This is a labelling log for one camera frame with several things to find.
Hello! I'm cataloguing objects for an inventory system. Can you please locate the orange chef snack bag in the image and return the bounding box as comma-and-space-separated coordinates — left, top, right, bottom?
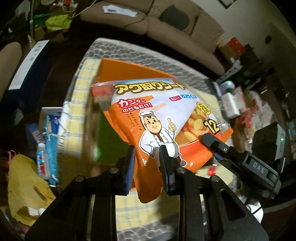
92, 78, 233, 203

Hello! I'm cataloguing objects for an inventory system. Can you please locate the orange cardboard tray box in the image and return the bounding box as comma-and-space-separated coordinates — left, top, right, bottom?
93, 58, 176, 167

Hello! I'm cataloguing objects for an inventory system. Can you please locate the white gloved hand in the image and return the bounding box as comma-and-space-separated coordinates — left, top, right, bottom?
239, 195, 264, 223

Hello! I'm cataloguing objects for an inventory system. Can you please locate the white box on table edge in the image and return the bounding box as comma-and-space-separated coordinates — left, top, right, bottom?
221, 93, 240, 119

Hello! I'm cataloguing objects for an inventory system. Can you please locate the yellow checkered cloth mat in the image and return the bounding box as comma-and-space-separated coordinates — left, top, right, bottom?
59, 58, 233, 230

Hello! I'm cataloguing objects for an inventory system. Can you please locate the yellow plastic bag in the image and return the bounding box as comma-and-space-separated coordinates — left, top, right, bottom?
8, 154, 56, 226

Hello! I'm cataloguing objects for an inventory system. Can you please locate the small clear bottle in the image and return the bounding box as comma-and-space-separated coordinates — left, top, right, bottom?
37, 143, 51, 180

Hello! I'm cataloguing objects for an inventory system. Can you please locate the green sponge sheet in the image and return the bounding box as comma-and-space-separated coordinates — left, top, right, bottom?
94, 110, 129, 166

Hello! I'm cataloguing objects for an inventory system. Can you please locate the brown sofa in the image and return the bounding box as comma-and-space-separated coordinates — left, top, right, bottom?
80, 1, 225, 75

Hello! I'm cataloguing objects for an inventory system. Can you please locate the dark cushion on sofa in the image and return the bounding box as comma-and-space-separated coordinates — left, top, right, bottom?
159, 5, 190, 31

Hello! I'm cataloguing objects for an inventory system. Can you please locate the white paper on sofa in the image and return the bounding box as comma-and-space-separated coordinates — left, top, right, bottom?
102, 4, 137, 18

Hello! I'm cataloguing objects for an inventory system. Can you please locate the yellow green cloth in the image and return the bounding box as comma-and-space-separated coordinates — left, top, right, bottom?
45, 15, 72, 32

